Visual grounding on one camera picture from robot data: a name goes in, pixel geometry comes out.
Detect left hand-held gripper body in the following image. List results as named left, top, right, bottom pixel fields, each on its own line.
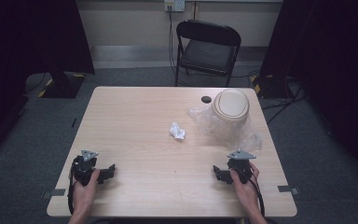
left=71, top=149, right=106, bottom=188

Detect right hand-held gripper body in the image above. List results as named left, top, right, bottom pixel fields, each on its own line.
left=225, top=148, right=257, bottom=185

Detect person's right hand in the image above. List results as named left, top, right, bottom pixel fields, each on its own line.
left=229, top=161, right=261, bottom=212

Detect person's left hand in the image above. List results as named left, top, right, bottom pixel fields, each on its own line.
left=70, top=168, right=102, bottom=213

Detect clear plastic bag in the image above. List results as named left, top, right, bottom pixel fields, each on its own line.
left=187, top=104, right=264, bottom=154

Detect grey floor tape mark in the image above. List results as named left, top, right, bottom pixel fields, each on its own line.
left=277, top=184, right=300, bottom=196
left=42, top=188, right=67, bottom=201

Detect crumpled white paper ball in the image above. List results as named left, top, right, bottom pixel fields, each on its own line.
left=168, top=121, right=186, bottom=141

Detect beige lidded trash bin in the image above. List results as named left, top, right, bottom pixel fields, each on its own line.
left=211, top=88, right=251, bottom=138

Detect black stand base striped tape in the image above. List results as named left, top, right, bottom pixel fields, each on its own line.
left=250, top=74, right=295, bottom=100
left=37, top=69, right=87, bottom=100

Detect black folding chair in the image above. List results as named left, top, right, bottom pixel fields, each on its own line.
left=174, top=19, right=242, bottom=89

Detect dark curtain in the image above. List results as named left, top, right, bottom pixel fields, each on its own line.
left=0, top=0, right=96, bottom=163
left=258, top=0, right=358, bottom=185

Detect left hand-held gripper black cable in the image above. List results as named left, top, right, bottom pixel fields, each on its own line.
left=67, top=158, right=76, bottom=217

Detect hand-held gripper black cable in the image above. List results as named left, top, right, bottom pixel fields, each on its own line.
left=242, top=170, right=267, bottom=217
left=67, top=158, right=76, bottom=217

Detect right hand-held gripper black cable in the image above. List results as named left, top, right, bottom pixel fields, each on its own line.
left=242, top=170, right=267, bottom=217

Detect black floor cables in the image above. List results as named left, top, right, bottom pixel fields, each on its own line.
left=260, top=77, right=308, bottom=125

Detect black wall outlet cable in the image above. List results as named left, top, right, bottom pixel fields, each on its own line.
left=167, top=8, right=181, bottom=77

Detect white wall outlet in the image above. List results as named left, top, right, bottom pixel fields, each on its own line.
left=163, top=0, right=186, bottom=13

